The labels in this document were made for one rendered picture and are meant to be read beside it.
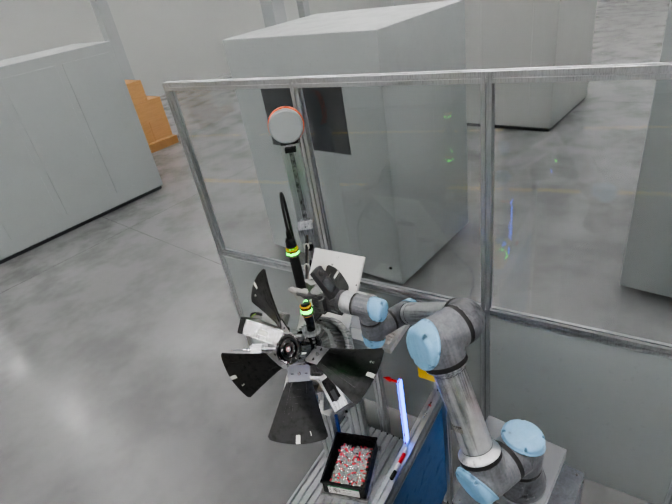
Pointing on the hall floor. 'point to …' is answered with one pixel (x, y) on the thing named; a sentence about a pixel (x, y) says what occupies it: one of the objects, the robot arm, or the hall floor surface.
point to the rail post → (448, 456)
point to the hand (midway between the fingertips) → (294, 284)
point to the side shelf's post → (381, 402)
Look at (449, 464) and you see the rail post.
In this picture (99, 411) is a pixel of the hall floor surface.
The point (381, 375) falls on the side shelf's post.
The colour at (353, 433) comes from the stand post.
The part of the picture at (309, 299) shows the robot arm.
